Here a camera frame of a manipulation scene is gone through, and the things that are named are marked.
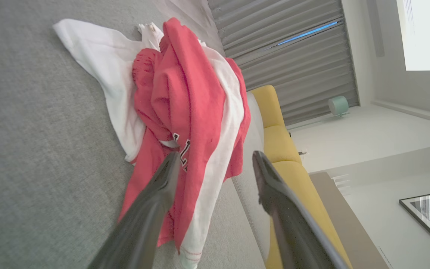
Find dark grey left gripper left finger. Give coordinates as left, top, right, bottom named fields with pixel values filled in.
left=87, top=151, right=181, bottom=269

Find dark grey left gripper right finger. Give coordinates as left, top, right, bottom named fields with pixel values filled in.
left=252, top=151, right=350, bottom=269

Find red white Bulls 23 jersey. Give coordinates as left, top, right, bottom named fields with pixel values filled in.
left=53, top=17, right=252, bottom=269

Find red shorts with white trim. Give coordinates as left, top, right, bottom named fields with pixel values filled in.
left=132, top=48, right=186, bottom=150

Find beige partition ledge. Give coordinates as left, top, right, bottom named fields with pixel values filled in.
left=309, top=171, right=389, bottom=269

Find white books on ledge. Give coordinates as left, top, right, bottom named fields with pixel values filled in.
left=332, top=173, right=351, bottom=196

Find sofa grey seat yellow backrest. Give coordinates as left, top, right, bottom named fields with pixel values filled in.
left=232, top=85, right=353, bottom=269

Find mint green round object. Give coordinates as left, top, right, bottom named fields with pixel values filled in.
left=328, top=95, right=350, bottom=118

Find grey pleated curtain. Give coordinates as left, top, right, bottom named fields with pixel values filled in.
left=208, top=0, right=360, bottom=126

